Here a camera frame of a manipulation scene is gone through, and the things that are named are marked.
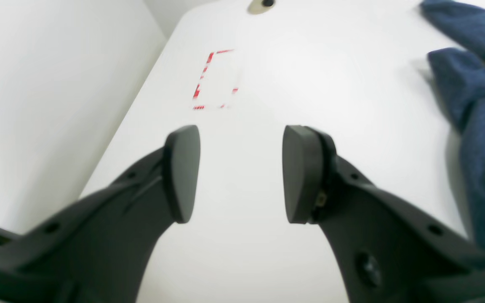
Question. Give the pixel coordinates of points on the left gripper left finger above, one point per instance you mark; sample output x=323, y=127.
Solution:
x=97, y=249

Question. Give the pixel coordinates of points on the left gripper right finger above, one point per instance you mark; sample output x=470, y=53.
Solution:
x=388, y=251

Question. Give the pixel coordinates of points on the dark blue t-shirt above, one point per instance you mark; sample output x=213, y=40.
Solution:
x=460, y=79

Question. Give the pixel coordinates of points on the red tape rectangle marking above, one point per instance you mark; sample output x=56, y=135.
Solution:
x=219, y=81

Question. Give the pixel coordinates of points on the right table cable grommet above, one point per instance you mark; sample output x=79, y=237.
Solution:
x=257, y=7

